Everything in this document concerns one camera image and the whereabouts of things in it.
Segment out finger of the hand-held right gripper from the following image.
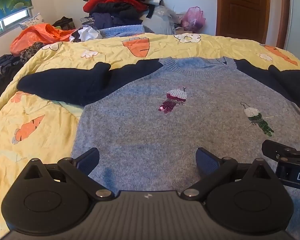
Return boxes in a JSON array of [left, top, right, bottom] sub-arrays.
[[262, 139, 300, 162]]

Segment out leopard print cloth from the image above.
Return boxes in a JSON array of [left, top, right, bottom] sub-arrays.
[[20, 42, 45, 65]]

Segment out dark patterned clothes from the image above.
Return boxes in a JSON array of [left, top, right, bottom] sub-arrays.
[[0, 54, 25, 107]]

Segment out light blue knit blanket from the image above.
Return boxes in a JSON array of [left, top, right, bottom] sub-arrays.
[[99, 25, 155, 40]]

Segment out orange plastic bag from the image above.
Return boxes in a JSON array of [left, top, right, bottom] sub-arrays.
[[10, 23, 77, 57]]

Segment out grey sweater with navy sleeves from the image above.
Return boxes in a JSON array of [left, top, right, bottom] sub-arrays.
[[17, 57, 300, 233]]

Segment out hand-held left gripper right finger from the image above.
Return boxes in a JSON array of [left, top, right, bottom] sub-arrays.
[[180, 147, 283, 202]]

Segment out white crumpled bag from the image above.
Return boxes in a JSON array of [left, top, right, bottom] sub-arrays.
[[70, 26, 103, 42]]

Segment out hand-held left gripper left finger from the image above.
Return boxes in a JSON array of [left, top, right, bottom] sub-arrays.
[[16, 147, 115, 201]]

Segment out yellow carrot print quilt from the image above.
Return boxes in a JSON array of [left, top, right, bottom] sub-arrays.
[[0, 33, 300, 240]]

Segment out pile of dark and red clothes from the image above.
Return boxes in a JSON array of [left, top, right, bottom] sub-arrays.
[[81, 0, 166, 30]]

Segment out dark brown garment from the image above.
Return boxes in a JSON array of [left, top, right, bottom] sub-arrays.
[[52, 16, 75, 30]]

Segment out brown wooden door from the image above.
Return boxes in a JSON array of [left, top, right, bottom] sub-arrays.
[[216, 0, 290, 49]]

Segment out window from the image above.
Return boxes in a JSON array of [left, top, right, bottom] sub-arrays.
[[0, 7, 33, 42]]

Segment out pink plastic bag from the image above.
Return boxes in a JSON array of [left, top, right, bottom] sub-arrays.
[[181, 6, 206, 32]]

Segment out floral pillow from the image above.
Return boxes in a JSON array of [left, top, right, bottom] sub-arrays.
[[19, 12, 46, 30]]

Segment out clear plastic bag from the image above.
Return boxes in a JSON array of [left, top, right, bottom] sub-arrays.
[[142, 5, 183, 35]]

